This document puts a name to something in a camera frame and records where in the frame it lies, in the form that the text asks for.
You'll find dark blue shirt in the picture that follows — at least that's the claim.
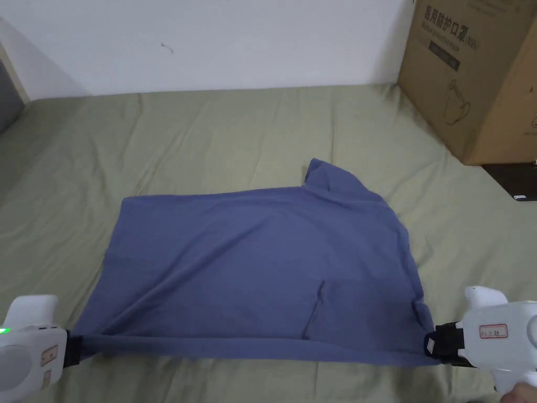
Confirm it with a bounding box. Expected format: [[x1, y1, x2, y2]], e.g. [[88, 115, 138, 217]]
[[72, 157, 446, 370]]

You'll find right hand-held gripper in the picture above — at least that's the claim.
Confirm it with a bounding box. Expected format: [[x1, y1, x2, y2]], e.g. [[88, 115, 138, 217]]
[[423, 285, 537, 394]]

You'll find bed with pale green sheet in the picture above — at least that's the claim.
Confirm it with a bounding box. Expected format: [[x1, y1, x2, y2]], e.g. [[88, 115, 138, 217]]
[[0, 82, 537, 403]]

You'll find black flat pad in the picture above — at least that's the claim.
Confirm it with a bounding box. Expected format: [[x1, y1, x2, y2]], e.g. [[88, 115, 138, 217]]
[[480, 161, 537, 203]]

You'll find person's right hand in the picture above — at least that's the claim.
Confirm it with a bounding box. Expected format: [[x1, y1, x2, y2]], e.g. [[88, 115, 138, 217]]
[[500, 380, 537, 403]]

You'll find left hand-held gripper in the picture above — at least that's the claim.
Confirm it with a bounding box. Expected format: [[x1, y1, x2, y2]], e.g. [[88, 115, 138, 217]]
[[0, 294, 83, 403]]

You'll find brown cardboard carton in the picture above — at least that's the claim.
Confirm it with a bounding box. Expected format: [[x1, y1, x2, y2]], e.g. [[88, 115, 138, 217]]
[[396, 0, 537, 166]]

